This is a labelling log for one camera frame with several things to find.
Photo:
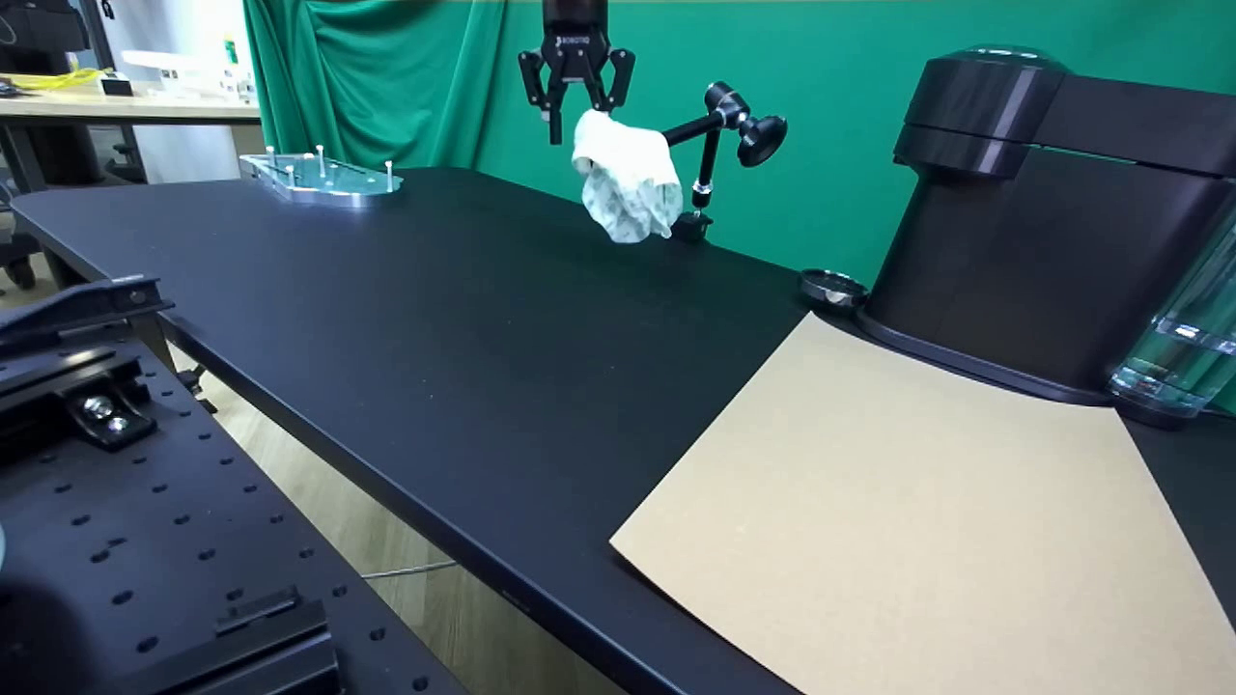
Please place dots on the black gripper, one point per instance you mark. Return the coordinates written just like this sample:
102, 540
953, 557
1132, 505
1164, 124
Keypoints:
573, 26

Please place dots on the white floral cloth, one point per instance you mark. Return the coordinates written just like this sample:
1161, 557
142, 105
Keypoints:
632, 180

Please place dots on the black articulated stand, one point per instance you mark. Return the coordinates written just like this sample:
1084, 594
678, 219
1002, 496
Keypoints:
760, 136

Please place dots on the green fabric backdrop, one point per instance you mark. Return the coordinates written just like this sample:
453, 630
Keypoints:
834, 78

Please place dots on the clear acrylic plate with screws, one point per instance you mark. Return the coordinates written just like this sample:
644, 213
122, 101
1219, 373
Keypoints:
323, 180

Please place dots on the small round black cap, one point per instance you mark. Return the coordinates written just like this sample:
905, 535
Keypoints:
833, 290

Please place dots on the white box on desk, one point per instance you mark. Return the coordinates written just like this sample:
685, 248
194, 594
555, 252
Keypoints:
180, 44

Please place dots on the wooden background desk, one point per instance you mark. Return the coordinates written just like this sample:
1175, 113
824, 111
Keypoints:
130, 111

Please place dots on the large black machine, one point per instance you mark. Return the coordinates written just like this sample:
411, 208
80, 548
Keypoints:
1029, 255

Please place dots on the tan cardboard sheet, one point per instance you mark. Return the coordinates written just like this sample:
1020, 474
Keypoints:
929, 541

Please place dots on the black perforated breadboard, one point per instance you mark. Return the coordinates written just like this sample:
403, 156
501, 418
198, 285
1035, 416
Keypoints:
157, 554

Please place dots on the clear plastic container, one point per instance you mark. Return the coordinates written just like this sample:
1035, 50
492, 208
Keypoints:
1183, 340

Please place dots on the black clamp mount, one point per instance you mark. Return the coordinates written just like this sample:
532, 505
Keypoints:
80, 348

